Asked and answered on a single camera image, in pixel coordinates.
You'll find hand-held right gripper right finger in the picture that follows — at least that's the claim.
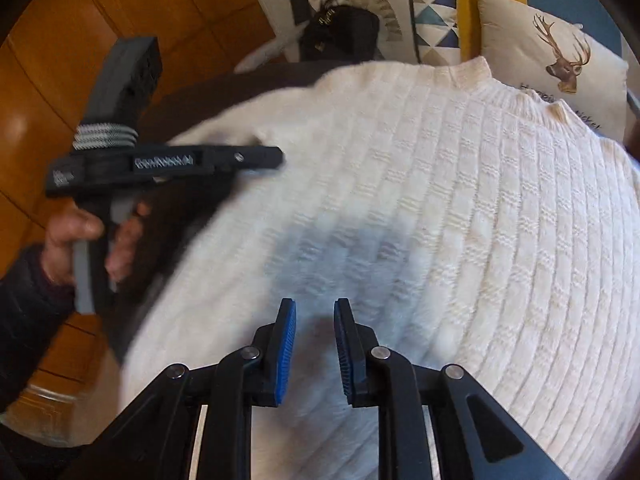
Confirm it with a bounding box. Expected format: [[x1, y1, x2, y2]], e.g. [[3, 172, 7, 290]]
[[334, 298, 556, 480]]

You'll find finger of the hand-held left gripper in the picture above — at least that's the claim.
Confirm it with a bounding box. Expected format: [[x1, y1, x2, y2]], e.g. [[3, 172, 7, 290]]
[[201, 145, 286, 176]]

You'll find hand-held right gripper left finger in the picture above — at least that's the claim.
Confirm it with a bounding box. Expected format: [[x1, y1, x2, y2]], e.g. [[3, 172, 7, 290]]
[[75, 298, 296, 480]]

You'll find white knit sweater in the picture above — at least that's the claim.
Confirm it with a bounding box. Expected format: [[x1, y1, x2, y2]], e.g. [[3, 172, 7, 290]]
[[120, 56, 640, 480]]

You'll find person's left forearm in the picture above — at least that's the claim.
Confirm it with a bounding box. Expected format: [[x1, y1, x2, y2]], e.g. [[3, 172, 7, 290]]
[[0, 242, 76, 411]]

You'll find person's left hand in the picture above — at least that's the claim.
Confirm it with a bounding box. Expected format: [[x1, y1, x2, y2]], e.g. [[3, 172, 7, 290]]
[[42, 201, 153, 286]]

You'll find black leather round table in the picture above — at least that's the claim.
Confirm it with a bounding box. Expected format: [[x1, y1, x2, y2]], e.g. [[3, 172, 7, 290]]
[[105, 60, 331, 361]]

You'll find black handbag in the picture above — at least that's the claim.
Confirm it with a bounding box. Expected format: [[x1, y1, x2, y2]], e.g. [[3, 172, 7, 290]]
[[297, 5, 381, 63]]

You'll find triangle pattern cushion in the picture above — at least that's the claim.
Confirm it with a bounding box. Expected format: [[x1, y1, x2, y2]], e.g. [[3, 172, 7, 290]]
[[306, 0, 460, 66]]

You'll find deer print cushion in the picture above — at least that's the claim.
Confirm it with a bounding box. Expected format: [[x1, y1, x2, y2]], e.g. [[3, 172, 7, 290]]
[[472, 0, 630, 143]]

